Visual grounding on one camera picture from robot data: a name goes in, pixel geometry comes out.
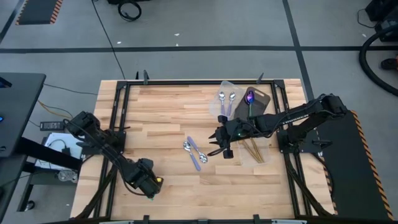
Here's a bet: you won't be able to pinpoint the black equipment box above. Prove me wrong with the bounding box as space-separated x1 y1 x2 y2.
365 0 398 43

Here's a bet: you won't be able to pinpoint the black diagonal stand beam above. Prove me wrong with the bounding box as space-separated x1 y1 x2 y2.
17 136 83 171

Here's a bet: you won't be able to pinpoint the orange cable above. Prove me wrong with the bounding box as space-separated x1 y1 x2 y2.
37 99 68 121

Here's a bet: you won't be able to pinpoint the thin black floor cable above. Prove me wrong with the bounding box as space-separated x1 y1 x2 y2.
42 82 100 96

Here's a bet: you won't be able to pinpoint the black power adapter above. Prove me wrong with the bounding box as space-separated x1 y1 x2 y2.
39 121 65 131

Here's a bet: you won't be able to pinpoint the dark grey plastic container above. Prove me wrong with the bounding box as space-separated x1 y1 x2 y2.
233 86 272 123

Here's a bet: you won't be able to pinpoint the coiled black cable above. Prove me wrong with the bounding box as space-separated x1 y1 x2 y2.
117 0 142 22

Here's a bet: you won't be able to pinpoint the black side desk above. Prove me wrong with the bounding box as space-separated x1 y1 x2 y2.
0 73 47 158

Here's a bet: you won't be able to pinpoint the gold spoon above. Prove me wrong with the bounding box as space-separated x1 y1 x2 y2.
244 139 264 164
250 138 265 163
238 139 261 164

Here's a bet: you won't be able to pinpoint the black mat orange hazard stripes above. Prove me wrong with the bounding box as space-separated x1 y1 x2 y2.
15 0 63 26
312 109 394 221

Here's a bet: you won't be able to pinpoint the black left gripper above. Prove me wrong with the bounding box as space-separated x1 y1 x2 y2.
132 157 164 198

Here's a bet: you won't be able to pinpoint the black right camera cable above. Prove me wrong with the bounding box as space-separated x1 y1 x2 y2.
206 146 229 157

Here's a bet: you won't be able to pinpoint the black metal table frame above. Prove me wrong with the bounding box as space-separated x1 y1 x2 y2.
70 79 336 224

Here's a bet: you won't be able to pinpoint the clear plastic container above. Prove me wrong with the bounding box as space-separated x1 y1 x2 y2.
235 124 272 166
208 80 247 121

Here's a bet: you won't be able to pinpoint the long black floor cable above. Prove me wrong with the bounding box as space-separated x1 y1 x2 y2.
91 0 126 80

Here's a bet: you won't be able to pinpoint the red and black device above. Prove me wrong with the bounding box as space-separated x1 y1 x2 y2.
381 55 398 71

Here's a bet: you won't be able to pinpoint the silver spoon purple handle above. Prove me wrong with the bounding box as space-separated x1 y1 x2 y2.
226 91 236 118
187 136 208 164
182 141 202 172
218 91 226 116

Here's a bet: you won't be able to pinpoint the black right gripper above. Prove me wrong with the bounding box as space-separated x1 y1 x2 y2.
208 114 252 149

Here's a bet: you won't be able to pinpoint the white paper pad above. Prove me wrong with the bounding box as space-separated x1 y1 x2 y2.
34 133 86 171

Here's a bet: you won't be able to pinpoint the thick black hose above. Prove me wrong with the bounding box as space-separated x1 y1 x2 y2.
358 26 398 97

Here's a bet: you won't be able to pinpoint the clear plastic object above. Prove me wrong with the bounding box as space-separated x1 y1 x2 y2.
57 170 78 184

